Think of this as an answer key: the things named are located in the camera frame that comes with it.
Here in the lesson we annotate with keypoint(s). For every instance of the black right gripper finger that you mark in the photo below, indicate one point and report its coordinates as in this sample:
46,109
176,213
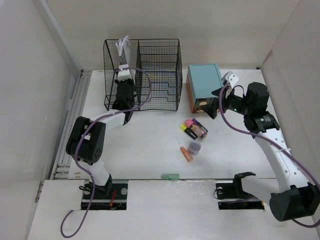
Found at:
219,92
212,109

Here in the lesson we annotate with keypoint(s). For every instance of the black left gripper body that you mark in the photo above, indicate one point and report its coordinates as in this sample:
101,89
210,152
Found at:
129,82

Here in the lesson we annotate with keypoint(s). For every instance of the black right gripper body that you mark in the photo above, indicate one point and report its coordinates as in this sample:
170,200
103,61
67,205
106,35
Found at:
236,104

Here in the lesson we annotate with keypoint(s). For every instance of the blue and orange drawer box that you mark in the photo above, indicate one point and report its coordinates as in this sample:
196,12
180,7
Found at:
201,80

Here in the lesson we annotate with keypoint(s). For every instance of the clear jar of coloured pins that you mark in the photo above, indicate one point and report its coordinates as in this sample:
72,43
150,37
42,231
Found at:
194,147

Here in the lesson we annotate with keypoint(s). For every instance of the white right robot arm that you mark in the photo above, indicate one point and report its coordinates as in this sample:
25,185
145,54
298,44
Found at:
298,192

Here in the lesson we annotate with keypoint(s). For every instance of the purple highlighter marker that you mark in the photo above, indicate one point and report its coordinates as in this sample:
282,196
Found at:
199,125

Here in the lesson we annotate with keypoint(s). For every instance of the pink highlighter marker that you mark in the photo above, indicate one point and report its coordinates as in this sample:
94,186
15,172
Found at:
189,123

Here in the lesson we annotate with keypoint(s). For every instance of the yellow highlighter marker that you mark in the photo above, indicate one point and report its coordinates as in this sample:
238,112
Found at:
189,132

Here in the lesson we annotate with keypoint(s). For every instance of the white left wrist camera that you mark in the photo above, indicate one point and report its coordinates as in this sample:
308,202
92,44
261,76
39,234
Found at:
123,73

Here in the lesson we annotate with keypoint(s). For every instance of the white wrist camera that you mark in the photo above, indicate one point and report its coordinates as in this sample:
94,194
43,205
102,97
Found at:
230,79
123,73

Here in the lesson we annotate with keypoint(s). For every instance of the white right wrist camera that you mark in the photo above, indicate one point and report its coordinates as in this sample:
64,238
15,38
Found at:
230,79

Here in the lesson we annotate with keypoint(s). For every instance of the black wire mesh organizer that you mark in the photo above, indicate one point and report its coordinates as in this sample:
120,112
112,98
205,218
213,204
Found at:
158,81

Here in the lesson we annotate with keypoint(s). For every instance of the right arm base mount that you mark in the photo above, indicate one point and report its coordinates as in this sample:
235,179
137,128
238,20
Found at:
230,198

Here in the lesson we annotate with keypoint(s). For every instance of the aluminium rail frame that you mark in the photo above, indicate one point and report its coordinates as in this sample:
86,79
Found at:
62,161

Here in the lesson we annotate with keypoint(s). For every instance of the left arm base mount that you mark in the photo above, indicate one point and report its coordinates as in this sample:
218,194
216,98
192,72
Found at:
116,200

